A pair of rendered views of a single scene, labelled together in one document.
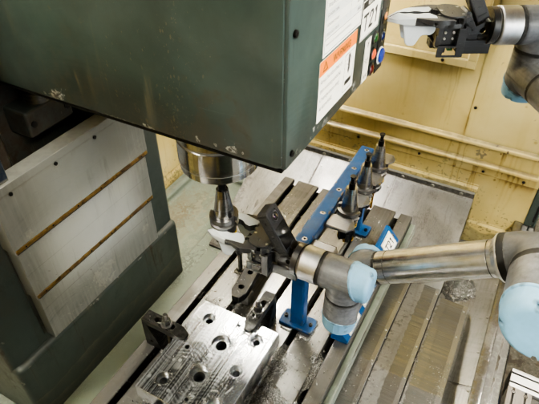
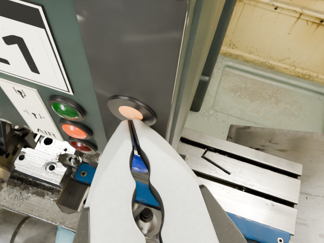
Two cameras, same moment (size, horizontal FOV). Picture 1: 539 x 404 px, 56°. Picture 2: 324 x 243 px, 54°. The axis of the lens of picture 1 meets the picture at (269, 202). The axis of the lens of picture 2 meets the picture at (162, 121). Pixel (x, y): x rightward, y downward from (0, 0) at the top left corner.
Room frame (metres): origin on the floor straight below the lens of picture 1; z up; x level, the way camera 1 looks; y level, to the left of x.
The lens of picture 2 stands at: (0.98, -0.32, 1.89)
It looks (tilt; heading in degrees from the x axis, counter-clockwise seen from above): 63 degrees down; 73
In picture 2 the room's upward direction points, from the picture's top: 7 degrees clockwise
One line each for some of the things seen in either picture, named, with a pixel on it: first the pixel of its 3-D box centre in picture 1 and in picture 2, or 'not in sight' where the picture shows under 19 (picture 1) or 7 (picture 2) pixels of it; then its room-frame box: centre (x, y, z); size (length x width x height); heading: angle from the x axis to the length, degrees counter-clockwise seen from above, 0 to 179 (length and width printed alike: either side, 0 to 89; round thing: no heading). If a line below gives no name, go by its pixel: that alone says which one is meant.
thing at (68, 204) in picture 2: (323, 251); (72, 197); (0.86, -0.13, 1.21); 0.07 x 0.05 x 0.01; 61
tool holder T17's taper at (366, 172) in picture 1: (366, 175); not in sight; (1.10, -0.26, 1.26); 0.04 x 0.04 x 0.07
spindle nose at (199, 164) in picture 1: (217, 136); not in sight; (0.83, 0.10, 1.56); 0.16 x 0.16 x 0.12
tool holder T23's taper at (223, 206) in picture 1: (223, 200); not in sight; (0.82, 0.10, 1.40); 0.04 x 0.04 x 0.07
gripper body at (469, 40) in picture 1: (461, 29); not in sight; (0.99, -0.38, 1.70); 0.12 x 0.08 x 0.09; 92
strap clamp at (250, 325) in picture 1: (259, 317); (80, 166); (0.85, 0.03, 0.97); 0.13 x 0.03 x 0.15; 151
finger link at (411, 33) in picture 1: (411, 30); (117, 208); (0.97, -0.27, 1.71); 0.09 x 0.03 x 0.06; 91
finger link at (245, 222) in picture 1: (241, 226); not in sight; (0.84, 0.06, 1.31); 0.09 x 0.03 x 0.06; 48
